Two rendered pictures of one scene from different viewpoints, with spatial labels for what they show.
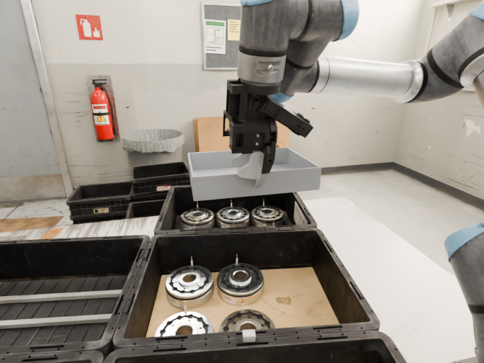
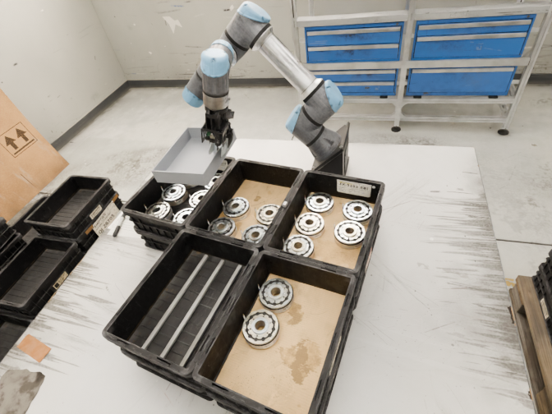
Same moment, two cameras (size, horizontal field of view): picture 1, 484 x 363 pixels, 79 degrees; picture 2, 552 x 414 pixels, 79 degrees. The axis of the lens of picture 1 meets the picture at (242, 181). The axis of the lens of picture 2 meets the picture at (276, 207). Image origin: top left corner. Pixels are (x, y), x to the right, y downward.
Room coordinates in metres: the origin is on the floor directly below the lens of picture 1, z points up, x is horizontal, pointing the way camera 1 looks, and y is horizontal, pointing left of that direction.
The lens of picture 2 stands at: (-0.15, 0.68, 1.74)
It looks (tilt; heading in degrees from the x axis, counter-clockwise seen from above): 44 degrees down; 306
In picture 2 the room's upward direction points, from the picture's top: 11 degrees counter-clockwise
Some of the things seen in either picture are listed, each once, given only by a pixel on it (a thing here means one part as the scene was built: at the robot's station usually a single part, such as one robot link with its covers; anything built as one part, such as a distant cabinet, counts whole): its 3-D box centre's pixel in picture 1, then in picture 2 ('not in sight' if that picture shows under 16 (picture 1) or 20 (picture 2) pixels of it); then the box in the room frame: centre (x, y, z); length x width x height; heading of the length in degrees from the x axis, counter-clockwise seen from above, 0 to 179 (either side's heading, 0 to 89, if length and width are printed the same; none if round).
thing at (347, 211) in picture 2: not in sight; (357, 209); (0.10, -0.14, 0.86); 0.10 x 0.10 x 0.01
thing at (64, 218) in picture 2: not in sight; (89, 224); (1.70, 0.10, 0.37); 0.40 x 0.30 x 0.45; 103
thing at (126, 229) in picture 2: not in sight; (143, 209); (1.06, 0.06, 0.70); 0.33 x 0.23 x 0.01; 103
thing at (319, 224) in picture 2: not in sight; (309, 223); (0.23, -0.02, 0.86); 0.10 x 0.10 x 0.01
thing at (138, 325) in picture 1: (243, 297); (250, 209); (0.46, 0.00, 0.87); 0.40 x 0.30 x 0.11; 95
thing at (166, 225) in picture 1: (234, 222); (186, 194); (0.76, 0.02, 0.87); 0.40 x 0.30 x 0.11; 95
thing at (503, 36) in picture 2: not in sight; (463, 59); (-0.04, -2.09, 0.60); 0.72 x 0.03 x 0.56; 13
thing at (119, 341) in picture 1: (243, 276); (248, 199); (0.46, 0.00, 0.92); 0.40 x 0.30 x 0.02; 95
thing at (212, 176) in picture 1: (248, 169); (196, 154); (0.66, -0.01, 1.07); 0.27 x 0.20 x 0.05; 102
